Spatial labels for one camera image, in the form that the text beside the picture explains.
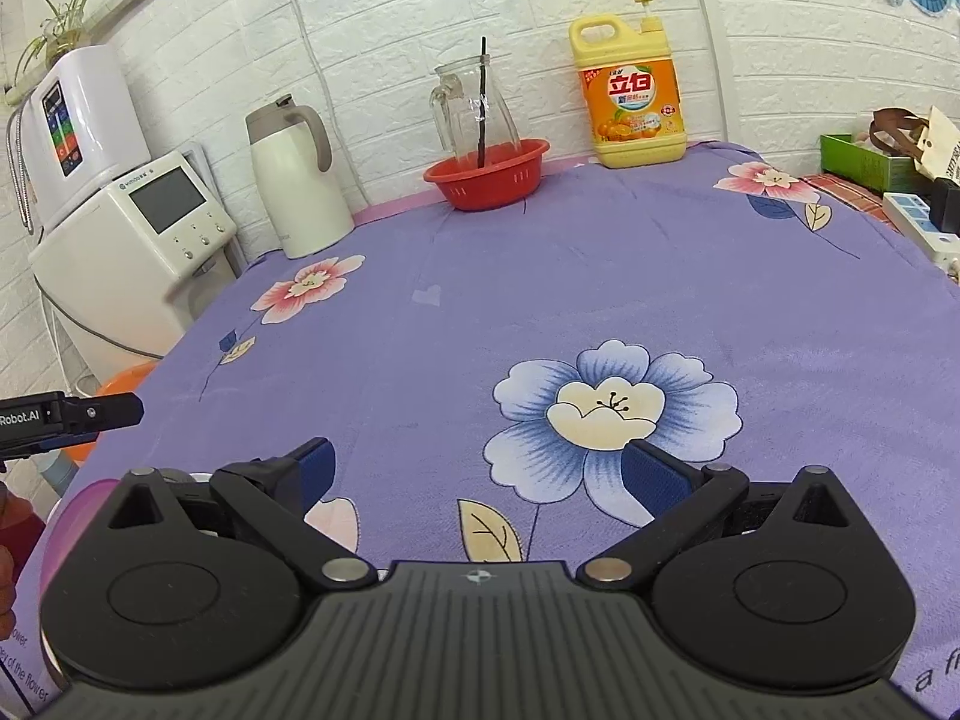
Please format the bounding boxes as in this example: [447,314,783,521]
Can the white water purifier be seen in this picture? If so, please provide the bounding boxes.
[7,44,152,230]

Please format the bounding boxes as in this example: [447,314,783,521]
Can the beige paper bag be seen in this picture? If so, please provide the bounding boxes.
[910,106,960,182]

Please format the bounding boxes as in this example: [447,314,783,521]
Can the clear glass pitcher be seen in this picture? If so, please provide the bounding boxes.
[428,55,523,163]

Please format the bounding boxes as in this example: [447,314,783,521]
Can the yellow detergent bottle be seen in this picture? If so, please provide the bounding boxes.
[568,0,688,170]

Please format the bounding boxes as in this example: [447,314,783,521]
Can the grey-blue container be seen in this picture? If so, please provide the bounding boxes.
[43,456,82,497]

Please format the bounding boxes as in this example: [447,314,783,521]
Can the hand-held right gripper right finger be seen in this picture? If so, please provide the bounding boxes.
[576,439,854,586]

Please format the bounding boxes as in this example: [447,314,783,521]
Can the black power adapter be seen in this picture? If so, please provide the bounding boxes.
[929,178,960,235]

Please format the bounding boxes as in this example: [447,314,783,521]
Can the purple plastic bowl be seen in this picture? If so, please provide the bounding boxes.
[40,475,122,602]

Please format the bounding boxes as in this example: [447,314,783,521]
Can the brown bag handle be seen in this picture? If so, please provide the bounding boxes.
[869,108,925,160]

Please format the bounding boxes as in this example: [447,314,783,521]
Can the white thermos jug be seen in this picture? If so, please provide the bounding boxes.
[245,93,356,260]

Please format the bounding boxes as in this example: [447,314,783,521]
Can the red plastic basket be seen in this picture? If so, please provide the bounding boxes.
[423,138,551,213]

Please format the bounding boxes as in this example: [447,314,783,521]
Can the green potted plant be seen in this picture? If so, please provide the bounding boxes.
[13,0,115,85]

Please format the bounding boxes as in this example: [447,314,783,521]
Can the white power strip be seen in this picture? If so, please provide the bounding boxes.
[883,190,960,272]

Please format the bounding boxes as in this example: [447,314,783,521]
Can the red plaid cloth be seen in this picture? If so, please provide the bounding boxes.
[801,173,895,224]

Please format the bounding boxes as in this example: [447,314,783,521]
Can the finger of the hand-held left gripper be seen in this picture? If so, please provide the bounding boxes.
[58,391,146,436]

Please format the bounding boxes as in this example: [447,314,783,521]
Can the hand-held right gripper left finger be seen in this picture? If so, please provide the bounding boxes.
[105,436,380,587]

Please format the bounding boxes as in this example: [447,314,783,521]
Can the grey purifier hoses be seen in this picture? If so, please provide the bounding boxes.
[3,100,35,242]

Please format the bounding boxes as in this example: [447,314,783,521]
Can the purple floral tablecloth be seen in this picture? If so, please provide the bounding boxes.
[0,141,960,717]

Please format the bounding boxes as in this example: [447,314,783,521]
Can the green box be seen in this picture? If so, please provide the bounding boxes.
[818,133,932,197]

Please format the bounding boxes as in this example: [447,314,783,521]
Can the white dispenser with screen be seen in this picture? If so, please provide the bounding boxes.
[28,149,242,385]

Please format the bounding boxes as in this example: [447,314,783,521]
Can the black stick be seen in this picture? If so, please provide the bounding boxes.
[473,37,491,167]

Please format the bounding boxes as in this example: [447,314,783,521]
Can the red plastic stool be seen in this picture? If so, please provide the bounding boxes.
[0,496,50,587]

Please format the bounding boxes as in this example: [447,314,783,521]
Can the orange plastic stool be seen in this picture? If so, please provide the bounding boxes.
[58,361,160,467]

